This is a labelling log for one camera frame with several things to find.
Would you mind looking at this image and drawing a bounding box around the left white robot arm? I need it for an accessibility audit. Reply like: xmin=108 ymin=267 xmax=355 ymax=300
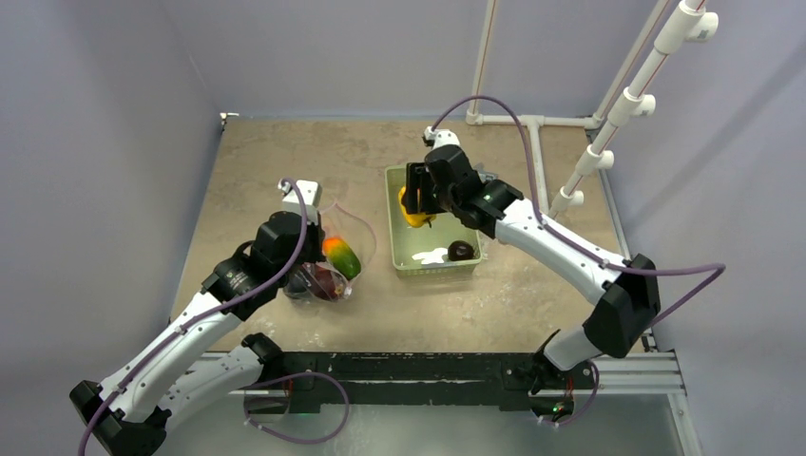
xmin=69 ymin=209 xmax=323 ymax=455

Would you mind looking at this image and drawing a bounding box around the clear zip top bag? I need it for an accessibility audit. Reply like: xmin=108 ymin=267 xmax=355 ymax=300
xmin=293 ymin=202 xmax=377 ymax=303

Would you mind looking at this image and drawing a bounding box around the dark red toy apple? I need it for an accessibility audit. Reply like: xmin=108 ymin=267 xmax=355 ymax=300
xmin=310 ymin=264 xmax=350 ymax=302

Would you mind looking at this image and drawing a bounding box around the green orange toy mango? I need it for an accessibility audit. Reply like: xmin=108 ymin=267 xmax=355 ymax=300
xmin=322 ymin=237 xmax=362 ymax=280

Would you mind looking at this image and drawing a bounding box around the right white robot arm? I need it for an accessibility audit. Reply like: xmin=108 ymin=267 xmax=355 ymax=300
xmin=401 ymin=145 xmax=661 ymax=387

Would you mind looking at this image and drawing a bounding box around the purple toy eggplant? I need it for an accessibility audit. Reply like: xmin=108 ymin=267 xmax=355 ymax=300
xmin=283 ymin=266 xmax=313 ymax=300

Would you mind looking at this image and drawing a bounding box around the dark purple toy plum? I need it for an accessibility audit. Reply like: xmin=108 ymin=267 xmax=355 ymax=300
xmin=448 ymin=240 xmax=476 ymax=262

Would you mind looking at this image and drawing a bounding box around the grey adjustable wrench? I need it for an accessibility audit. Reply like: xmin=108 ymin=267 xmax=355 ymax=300
xmin=474 ymin=163 xmax=497 ymax=182

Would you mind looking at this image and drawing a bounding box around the white pvc pipe frame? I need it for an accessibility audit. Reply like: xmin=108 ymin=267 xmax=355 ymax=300
xmin=465 ymin=0 xmax=720 ymax=212

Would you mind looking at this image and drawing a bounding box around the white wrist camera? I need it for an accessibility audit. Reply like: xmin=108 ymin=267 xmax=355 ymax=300
xmin=278 ymin=179 xmax=322 ymax=223
xmin=422 ymin=126 xmax=461 ymax=150

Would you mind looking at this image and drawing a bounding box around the yellow toy bell pepper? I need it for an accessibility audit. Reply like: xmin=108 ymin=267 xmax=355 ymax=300
xmin=397 ymin=186 xmax=437 ymax=228

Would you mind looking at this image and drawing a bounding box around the black base bar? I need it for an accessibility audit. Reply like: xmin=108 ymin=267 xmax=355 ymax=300
xmin=272 ymin=351 xmax=595 ymax=417

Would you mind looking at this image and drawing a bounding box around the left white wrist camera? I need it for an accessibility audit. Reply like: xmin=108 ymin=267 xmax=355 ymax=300
xmin=278 ymin=179 xmax=322 ymax=223

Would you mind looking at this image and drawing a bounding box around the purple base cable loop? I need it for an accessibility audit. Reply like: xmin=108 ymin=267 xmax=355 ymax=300
xmin=242 ymin=370 xmax=352 ymax=447

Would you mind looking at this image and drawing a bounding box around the green plastic basket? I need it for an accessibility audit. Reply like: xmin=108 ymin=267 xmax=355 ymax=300
xmin=385 ymin=164 xmax=482 ymax=277

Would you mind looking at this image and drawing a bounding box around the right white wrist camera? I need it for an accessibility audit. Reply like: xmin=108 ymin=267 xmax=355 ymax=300
xmin=422 ymin=126 xmax=461 ymax=150

